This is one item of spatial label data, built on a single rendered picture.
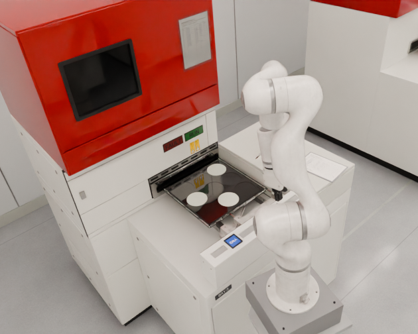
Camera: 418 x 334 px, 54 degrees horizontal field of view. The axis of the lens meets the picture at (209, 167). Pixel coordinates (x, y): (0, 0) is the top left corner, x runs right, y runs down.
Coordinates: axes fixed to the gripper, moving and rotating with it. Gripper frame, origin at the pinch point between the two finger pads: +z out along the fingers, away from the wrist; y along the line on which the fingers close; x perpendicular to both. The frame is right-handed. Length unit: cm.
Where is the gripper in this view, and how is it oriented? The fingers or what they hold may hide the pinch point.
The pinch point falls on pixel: (278, 195)
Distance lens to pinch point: 174.1
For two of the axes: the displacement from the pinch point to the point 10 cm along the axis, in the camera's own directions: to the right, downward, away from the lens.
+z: 2.2, 8.6, 4.6
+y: 6.0, 2.5, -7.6
